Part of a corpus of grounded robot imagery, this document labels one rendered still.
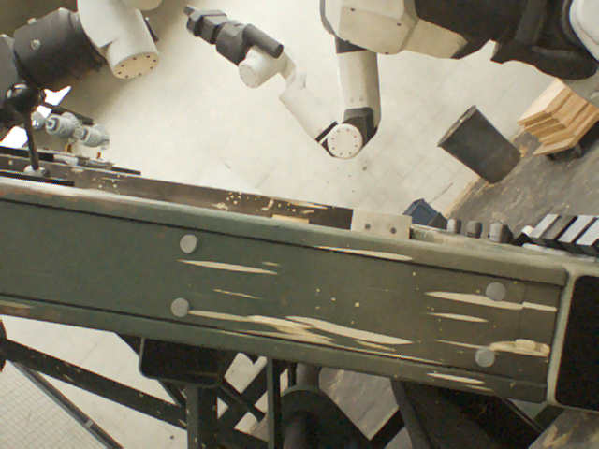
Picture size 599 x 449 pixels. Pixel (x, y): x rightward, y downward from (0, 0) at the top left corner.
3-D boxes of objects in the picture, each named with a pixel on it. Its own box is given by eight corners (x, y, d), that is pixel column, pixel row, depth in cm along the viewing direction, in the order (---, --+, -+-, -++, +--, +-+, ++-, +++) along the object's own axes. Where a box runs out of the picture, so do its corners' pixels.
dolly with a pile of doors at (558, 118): (638, 97, 359) (591, 57, 359) (582, 159, 362) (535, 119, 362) (591, 114, 420) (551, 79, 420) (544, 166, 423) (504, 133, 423)
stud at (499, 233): (508, 246, 77) (512, 225, 77) (490, 243, 77) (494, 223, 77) (503, 244, 80) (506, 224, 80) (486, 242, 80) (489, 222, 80)
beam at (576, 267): (710, 435, 41) (738, 292, 41) (547, 408, 42) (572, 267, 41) (384, 241, 261) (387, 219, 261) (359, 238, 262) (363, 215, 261)
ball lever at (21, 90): (45, 192, 71) (27, 91, 63) (16, 187, 71) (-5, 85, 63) (59, 179, 74) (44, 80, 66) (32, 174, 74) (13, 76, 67)
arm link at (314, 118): (290, 106, 131) (343, 166, 132) (278, 109, 122) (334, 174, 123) (322, 74, 127) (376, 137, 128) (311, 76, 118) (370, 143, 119)
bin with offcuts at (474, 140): (535, 145, 494) (481, 98, 494) (496, 188, 497) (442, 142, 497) (515, 152, 545) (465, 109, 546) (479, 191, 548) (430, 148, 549)
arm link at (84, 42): (65, 82, 68) (147, 43, 67) (31, 5, 68) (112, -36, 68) (105, 105, 79) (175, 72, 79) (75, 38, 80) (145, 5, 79)
